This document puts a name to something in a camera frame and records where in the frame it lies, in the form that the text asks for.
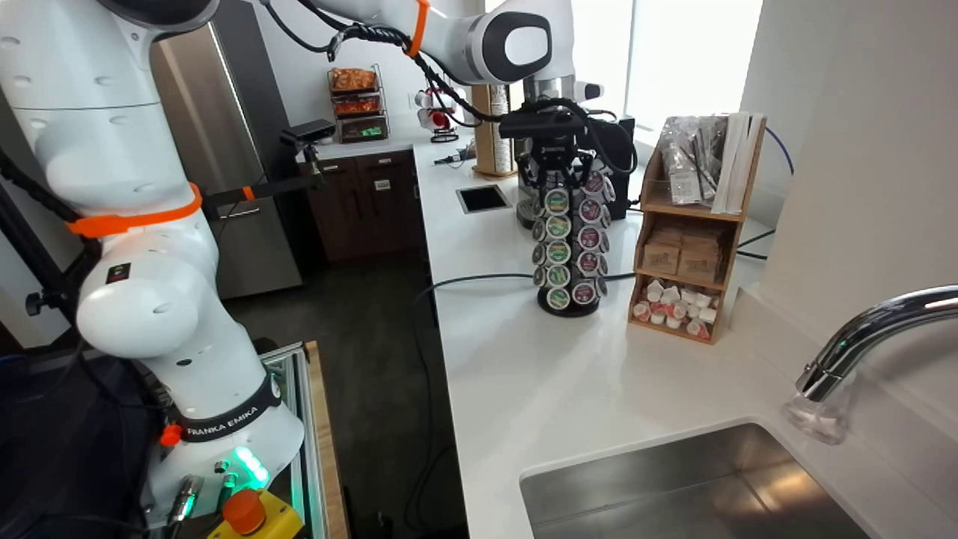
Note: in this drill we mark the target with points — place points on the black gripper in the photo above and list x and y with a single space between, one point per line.
545 134

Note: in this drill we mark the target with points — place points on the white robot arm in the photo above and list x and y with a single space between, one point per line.
78 81

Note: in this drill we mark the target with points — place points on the black coffee pod carousel holder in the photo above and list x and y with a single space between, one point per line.
570 258

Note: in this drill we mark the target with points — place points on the stainless steel canister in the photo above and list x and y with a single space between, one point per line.
494 154

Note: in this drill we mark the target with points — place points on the wooden condiment organizer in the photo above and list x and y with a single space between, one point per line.
693 207

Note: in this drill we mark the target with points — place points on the dark wooden cabinet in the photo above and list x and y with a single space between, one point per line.
362 205

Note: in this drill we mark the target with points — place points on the stainless steel refrigerator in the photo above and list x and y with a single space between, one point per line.
226 117

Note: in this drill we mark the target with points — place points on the chrome sink faucet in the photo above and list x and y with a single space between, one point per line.
825 384

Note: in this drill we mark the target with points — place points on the stainless steel sink basin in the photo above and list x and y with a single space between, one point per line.
726 482

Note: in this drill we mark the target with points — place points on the yellow emergency stop box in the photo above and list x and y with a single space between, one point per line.
258 515

